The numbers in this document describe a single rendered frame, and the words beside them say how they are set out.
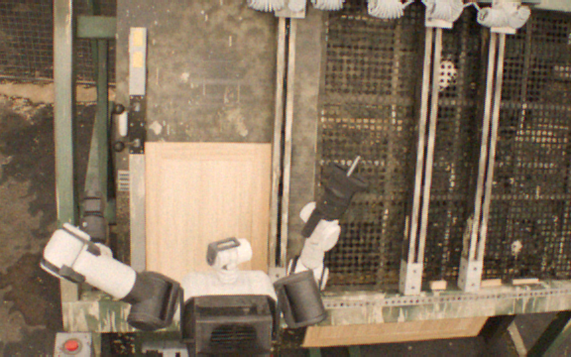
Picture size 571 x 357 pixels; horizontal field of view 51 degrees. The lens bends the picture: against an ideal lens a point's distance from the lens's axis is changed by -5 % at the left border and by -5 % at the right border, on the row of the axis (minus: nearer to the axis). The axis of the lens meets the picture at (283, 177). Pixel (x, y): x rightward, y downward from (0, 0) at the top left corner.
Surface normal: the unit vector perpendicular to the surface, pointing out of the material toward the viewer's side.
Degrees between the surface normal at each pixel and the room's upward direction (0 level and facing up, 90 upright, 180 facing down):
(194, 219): 58
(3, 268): 0
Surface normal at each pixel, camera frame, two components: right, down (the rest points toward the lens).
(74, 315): 0.18, 0.20
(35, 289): 0.13, -0.72
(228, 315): 0.07, -0.94
